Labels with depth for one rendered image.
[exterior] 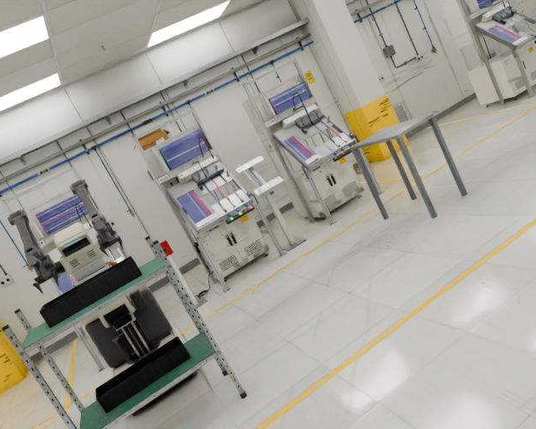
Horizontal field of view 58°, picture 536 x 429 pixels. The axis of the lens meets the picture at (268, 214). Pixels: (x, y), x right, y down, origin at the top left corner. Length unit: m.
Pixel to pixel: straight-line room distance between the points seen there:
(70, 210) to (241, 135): 2.98
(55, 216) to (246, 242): 2.04
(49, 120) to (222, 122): 2.33
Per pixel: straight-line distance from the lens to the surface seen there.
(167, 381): 3.00
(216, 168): 5.45
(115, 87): 7.09
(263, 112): 6.03
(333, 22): 7.72
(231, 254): 5.48
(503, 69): 7.88
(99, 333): 3.88
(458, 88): 9.48
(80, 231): 3.46
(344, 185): 6.02
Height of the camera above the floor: 1.43
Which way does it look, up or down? 10 degrees down
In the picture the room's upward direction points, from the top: 27 degrees counter-clockwise
